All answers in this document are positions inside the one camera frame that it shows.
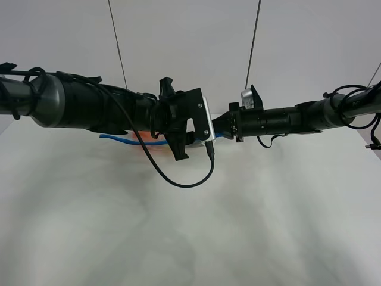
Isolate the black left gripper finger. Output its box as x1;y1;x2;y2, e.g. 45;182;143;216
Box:
168;132;189;161

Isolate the black camera cable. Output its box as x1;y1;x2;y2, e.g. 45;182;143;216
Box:
68;74;216;188
257;133;286;149

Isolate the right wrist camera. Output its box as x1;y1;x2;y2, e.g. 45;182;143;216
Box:
241;85;263;110

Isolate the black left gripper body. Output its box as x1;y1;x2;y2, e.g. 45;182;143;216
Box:
150;76;197;151

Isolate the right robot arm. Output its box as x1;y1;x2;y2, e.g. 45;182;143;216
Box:
213;83;380;142

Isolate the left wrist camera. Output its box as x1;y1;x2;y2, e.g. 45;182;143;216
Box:
175;88;216;142

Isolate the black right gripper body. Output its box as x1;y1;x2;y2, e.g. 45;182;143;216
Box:
213;102;244;142

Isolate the black right camera cable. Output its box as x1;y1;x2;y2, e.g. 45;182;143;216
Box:
257;133;286;149

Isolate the black left camera cable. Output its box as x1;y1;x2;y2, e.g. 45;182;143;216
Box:
68;74;216;188

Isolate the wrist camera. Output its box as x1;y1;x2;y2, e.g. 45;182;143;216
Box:
241;85;263;110
175;88;216;142

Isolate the orange fruit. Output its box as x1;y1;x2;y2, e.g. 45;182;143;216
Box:
129;132;168;150

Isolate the clear zip bag blue seal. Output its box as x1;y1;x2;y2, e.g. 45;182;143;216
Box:
99;130;232;154

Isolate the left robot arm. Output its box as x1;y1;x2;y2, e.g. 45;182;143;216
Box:
1;63;196;160

